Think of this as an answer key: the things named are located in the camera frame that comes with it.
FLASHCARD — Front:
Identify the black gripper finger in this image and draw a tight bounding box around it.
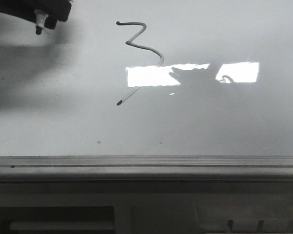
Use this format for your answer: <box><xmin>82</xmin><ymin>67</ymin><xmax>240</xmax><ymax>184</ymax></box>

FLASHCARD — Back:
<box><xmin>0</xmin><ymin>0</ymin><xmax>71</xmax><ymax>30</ymax></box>

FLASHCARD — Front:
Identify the white dry-erase marker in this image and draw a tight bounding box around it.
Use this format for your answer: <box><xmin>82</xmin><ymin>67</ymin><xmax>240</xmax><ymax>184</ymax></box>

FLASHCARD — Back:
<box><xmin>34</xmin><ymin>9</ymin><xmax>48</xmax><ymax>35</ymax></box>

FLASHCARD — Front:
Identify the grey cabinet below whiteboard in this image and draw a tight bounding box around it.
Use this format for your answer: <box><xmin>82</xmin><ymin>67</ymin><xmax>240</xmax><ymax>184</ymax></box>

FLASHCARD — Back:
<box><xmin>0</xmin><ymin>181</ymin><xmax>293</xmax><ymax>234</ymax></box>

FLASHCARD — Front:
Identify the white whiteboard with aluminium frame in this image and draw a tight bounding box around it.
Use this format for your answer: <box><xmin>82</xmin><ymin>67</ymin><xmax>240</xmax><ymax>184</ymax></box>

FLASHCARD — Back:
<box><xmin>0</xmin><ymin>0</ymin><xmax>293</xmax><ymax>181</ymax></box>

